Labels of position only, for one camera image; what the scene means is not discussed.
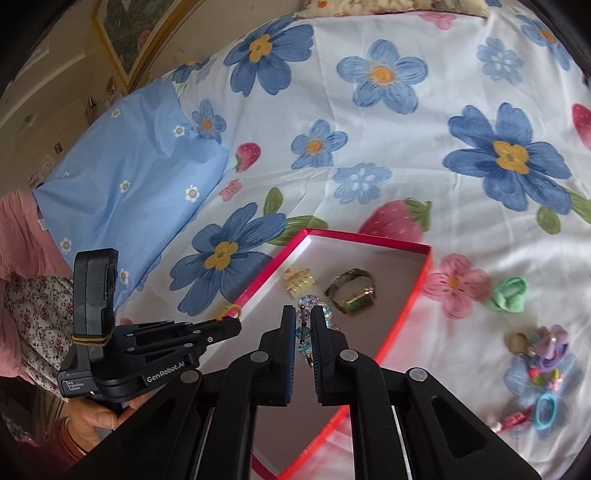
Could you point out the purple hair bow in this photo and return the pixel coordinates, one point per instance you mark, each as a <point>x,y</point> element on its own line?
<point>548,347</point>

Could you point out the brown strap wristwatch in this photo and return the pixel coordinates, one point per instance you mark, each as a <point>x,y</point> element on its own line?
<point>352,292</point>

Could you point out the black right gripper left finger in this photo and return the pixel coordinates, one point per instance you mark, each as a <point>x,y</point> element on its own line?
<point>276,377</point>

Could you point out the floral white bed sheet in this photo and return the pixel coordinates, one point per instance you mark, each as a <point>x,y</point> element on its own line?
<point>469,135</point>

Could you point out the framed picture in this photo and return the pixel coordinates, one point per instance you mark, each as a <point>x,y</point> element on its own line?
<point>133,32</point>

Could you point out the pink hair clip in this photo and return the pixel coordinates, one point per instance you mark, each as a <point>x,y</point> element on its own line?
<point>513,421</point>

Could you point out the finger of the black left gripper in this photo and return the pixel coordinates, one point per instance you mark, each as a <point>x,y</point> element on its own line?
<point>171,332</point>
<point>173,344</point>

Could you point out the yellow translucent hair claw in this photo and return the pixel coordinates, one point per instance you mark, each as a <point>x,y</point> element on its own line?
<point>298,281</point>

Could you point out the beige floral pillow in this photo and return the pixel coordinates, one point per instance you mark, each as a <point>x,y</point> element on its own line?
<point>339,8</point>

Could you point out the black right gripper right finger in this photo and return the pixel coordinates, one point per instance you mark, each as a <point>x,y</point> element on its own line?
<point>326,346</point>

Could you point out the light blue pillow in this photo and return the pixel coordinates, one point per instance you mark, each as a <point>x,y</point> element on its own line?
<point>131,182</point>

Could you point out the left hand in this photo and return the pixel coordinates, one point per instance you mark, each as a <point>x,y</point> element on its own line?
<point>86,417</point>

